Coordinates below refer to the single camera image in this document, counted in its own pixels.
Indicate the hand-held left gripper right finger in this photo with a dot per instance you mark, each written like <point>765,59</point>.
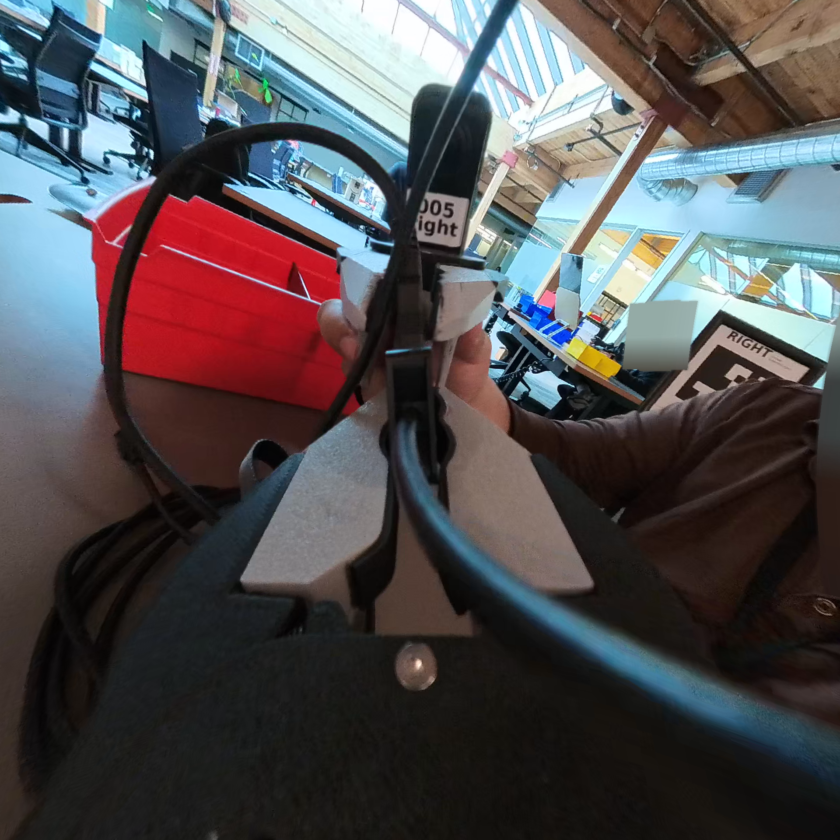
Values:
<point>518,512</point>

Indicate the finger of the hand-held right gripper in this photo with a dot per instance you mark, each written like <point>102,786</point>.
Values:
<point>466,302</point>
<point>361,289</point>

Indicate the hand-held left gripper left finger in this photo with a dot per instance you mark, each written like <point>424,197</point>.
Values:
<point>315,518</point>

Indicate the red plastic bin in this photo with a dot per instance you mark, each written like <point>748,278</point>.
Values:
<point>216,315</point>

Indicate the person's right forearm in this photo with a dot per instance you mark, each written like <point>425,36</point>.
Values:
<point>656,446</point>

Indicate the person's right hand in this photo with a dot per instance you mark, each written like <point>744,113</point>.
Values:
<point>476,374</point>

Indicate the blue plastic bin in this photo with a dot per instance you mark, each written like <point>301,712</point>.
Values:
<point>541,318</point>

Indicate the grey office desk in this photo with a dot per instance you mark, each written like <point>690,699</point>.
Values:
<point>295,210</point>

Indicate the yellow plastic bin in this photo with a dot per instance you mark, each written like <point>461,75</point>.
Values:
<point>590,358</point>

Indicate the person's torso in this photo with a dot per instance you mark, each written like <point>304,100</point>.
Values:
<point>754,571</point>

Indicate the black office chair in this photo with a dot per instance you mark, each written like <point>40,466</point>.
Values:
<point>62,59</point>
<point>172,111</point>

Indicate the framed marker sign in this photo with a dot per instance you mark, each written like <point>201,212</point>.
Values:
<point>741,367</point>

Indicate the silver ventilation duct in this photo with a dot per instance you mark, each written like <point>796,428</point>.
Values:
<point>741,157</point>

